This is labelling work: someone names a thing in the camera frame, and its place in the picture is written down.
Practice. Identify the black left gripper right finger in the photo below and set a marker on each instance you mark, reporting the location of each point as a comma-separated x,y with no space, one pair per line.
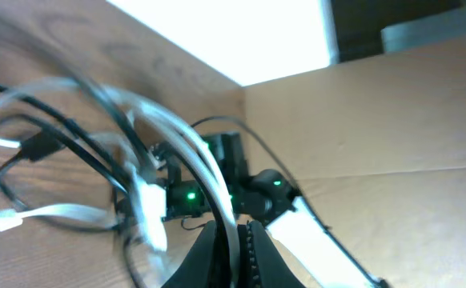
261,265

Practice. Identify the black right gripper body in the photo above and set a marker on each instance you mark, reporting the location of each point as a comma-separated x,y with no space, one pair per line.
162,202

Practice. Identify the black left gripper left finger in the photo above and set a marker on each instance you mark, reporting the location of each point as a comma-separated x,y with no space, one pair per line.
205,265

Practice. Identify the cardboard side panel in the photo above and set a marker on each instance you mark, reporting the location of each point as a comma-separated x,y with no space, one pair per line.
379,147

